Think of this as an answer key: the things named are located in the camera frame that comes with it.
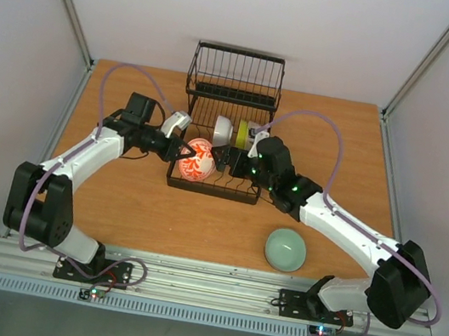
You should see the right small circuit board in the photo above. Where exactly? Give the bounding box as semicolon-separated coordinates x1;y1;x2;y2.
308;325;341;336

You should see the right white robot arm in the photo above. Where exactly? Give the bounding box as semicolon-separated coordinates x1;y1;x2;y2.
212;132;431;329

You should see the small circuit board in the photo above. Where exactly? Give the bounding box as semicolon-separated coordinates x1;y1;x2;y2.
77;288;107;302
308;325;341;336

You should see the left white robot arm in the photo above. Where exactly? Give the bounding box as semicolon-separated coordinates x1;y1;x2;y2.
2;93;196;282

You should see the pale green celadon bowl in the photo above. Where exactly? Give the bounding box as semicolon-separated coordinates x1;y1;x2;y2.
264;228;307;273

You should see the lime green bowl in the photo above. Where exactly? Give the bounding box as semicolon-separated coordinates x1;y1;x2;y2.
235;119;252;150

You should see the aluminium front rail frame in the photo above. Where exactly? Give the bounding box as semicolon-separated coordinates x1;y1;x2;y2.
0;225;440;336

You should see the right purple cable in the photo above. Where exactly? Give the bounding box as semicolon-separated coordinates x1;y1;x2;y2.
223;102;449;336

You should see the red patterned bowl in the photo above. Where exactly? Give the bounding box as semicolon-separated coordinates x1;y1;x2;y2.
179;138;216;182

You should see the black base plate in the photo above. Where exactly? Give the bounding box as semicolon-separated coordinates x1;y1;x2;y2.
271;288;354;327
53;259;133;287

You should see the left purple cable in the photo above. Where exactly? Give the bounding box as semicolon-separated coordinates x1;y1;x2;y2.
13;50;184;293

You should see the left small circuit board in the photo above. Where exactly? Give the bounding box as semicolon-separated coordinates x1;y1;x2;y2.
77;288;107;302

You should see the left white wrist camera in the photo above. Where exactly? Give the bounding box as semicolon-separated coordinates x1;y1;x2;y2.
161;111;192;138

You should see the right aluminium corner post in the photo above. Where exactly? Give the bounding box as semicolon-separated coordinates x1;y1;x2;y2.
380;0;449;128

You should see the grey slotted cable duct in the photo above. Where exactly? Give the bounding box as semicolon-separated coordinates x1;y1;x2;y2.
0;274;308;336

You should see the purple cable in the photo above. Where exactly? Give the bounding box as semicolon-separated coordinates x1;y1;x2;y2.
13;50;184;293
223;102;449;336

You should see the black wire dish rack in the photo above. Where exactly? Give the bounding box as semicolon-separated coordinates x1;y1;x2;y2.
166;41;285;205

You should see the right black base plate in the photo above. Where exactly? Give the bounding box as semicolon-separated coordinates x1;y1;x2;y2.
271;288;354;327

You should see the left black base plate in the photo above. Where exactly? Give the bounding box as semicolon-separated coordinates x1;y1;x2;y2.
53;259;133;287

